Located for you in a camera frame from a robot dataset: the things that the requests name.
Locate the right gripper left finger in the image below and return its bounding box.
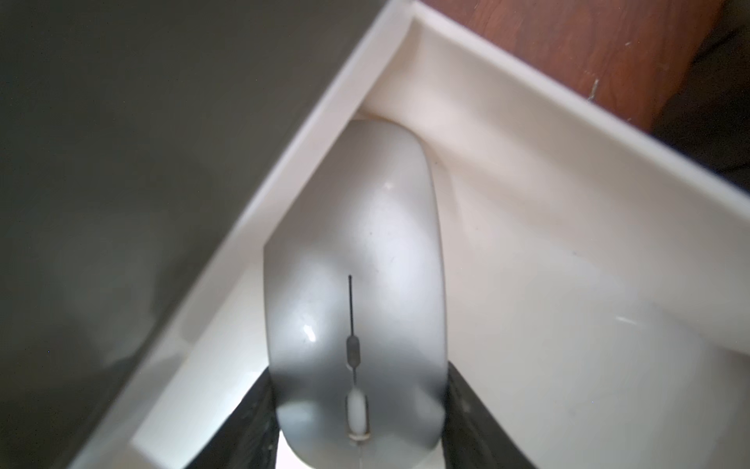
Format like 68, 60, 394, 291
187, 369, 280, 469

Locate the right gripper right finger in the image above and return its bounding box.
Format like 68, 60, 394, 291
441, 363, 535, 469

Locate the silver computer mouse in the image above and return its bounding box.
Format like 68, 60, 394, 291
264, 120, 448, 468

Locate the three-drawer storage box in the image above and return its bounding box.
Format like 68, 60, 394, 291
1, 1, 749, 468

